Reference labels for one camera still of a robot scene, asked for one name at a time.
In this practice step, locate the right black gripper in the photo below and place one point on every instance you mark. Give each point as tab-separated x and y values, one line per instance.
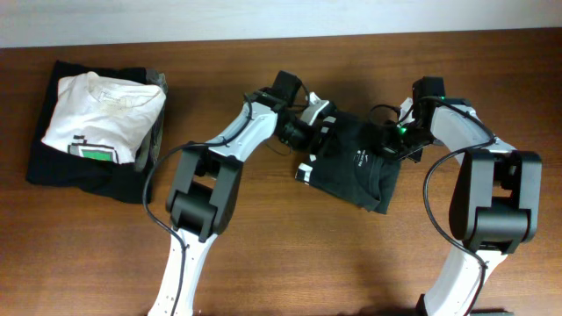
391	143

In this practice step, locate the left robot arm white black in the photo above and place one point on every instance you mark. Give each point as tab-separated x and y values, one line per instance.
203	194

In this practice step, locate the folded black garment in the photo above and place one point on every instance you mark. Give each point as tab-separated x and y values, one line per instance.
51	167

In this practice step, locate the folded white t-shirt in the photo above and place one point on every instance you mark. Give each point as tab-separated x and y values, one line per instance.
102	118

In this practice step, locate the dark green t-shirt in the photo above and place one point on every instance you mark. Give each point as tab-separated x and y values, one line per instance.
343	165

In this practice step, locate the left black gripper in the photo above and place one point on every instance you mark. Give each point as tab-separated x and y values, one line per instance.
317	141

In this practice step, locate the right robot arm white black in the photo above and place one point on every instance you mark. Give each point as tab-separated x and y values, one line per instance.
494	205

